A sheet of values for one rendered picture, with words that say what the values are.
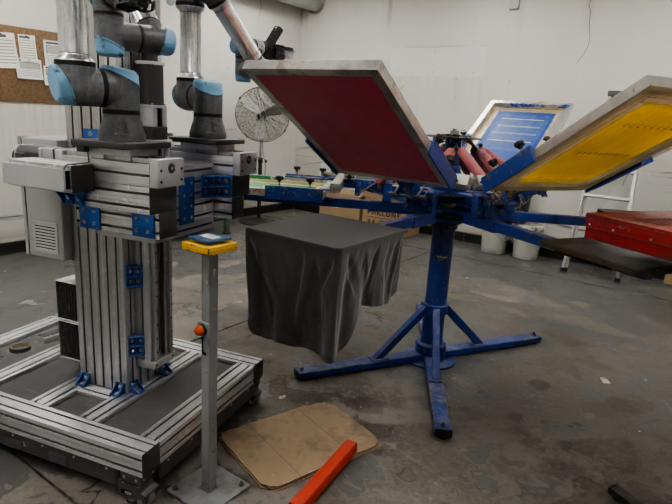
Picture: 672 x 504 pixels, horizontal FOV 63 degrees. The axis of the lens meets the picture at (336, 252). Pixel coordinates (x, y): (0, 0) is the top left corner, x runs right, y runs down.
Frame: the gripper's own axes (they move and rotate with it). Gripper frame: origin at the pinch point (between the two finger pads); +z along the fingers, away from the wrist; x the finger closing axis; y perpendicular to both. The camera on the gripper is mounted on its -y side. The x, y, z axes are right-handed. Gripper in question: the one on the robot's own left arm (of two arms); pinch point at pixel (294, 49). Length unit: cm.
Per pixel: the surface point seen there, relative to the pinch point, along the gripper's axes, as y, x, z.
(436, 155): 30, 95, -3
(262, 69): 8, 51, -57
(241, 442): 158, 70, -61
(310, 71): 6, 72, -52
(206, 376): 111, 79, -87
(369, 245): 62, 97, -35
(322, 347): 98, 100, -54
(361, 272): 72, 98, -37
